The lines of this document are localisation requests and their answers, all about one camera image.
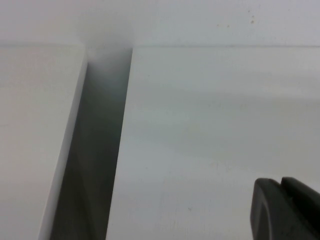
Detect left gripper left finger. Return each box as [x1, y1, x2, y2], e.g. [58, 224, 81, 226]
[249, 176, 311, 240]

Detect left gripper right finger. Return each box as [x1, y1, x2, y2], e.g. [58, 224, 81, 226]
[281, 176, 320, 240]

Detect white side table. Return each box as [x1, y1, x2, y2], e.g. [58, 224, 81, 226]
[0, 44, 89, 240]

